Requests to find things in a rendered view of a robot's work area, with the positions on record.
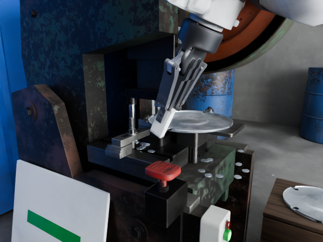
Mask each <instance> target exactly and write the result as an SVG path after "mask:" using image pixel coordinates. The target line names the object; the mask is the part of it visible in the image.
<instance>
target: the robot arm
mask: <svg viewBox="0 0 323 242"><path fill-rule="evenodd" d="M165 1H166V2H168V3H170V4H172V5H174V6H177V7H179V8H181V9H183V10H186V11H188V12H190V15H189V18H185V19H184V20H183V23H182V25H181V28H180V30H179V33H178V38H179V40H181V42H182V44H181V46H180V48H179V49H178V51H177V52H176V55H175V58H173V59H172V60H170V59H168V58H167V59H166V60H165V61H164V72H163V75H162V79H161V84H160V88H159V91H158V95H157V99H156V104H157V105H159V106H160V108H159V110H158V113H157V115H156V117H155V120H154V122H153V124H152V127H151V129H150V131H151V132H152V133H153V134H155V135H156V136H157V137H159V138H162V137H164V135H165V133H166V131H167V128H168V126H169V124H170V122H171V120H172V118H173V115H174V113H175V111H176V110H177V111H180V110H181V109H182V108H180V107H179V105H183V104H184V102H185V100H186V99H187V97H188V95H189V94H190V92H191V90H192V89H193V87H194V85H195V83H196V82H197V80H198V79H199V77H200V75H201V74H202V72H203V71H204V70H205V69H206V67H207V64H206V63H204V62H203V61H204V60H205V57H206V54H207V53H209V54H214V53H215V52H216V51H217V49H218V47H219V45H220V43H221V41H222V39H223V33H221V32H222V31H223V29H224V28H226V29H229V30H231V29H232V27H233V26H234V27H237V26H238V24H239V21H238V20H237V17H238V15H239V13H240V11H241V9H242V7H243V4H244V2H245V1H246V0H165ZM248 1H249V2H251V3H252V4H253V5H254V6H256V7H257V8H259V9H261V10H264V11H267V12H271V13H274V14H277V15H279V16H282V17H285V18H288V19H290V20H292V21H295V22H298V23H302V24H307V25H310V26H317V25H320V24H323V0H248ZM175 109H176V110H175Z"/></svg>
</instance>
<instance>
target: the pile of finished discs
mask: <svg viewBox="0 0 323 242"><path fill-rule="evenodd" d="M283 201H284V203H285V204H286V205H287V206H288V207H289V208H290V209H291V210H292V211H294V212H295V213H297V214H299V215H301V216H302V217H305V218H307V219H309V220H312V221H315V222H317V221H316V220H318V221H320V222H319V223H322V224H323V189H321V188H317V187H311V186H295V187H294V188H291V187H289V188H287V189H285V190H284V192H283Z"/></svg>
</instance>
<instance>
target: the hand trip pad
mask: <svg viewBox="0 0 323 242"><path fill-rule="evenodd" d="M180 173H181V168H180V167H179V166H178V165H175V164H171V163H167V162H164V161H155V162H153V163H152V164H150V165H148V166H147V167H146V168H145V174H146V175H148V176H150V177H153V178H156V179H159V180H160V187H165V186H166V181H171V180H173V179H174V178H175V177H177V176H178V175H179V174H180Z"/></svg>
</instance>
